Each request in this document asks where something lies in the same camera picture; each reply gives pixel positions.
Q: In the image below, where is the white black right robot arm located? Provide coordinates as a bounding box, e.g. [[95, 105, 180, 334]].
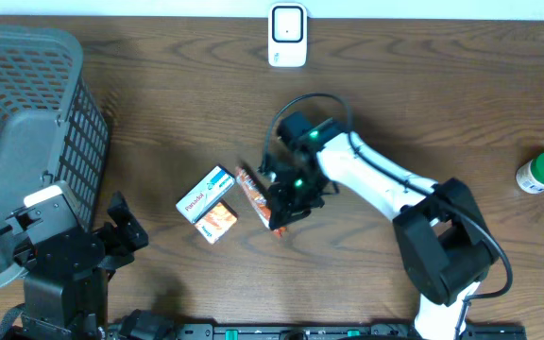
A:
[[260, 119, 504, 339]]

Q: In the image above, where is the green lid white jar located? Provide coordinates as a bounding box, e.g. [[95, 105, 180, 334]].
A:
[[516, 152, 544, 195]]

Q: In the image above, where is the orange Top chocolate bar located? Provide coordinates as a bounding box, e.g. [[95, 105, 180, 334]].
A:
[[236, 166, 286, 238]]

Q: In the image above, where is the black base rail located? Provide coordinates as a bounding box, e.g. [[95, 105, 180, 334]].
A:
[[106, 309, 528, 340]]

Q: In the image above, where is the white blue Panadol box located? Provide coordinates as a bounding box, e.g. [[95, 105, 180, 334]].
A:
[[176, 165, 235, 224]]

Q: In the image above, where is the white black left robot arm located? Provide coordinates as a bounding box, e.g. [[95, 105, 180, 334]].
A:
[[0, 192, 148, 339]]

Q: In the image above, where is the grey plastic basket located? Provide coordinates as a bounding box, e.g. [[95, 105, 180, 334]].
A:
[[0, 24, 111, 293]]

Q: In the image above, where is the orange small box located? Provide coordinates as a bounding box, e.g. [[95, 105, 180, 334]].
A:
[[195, 200, 238, 245]]

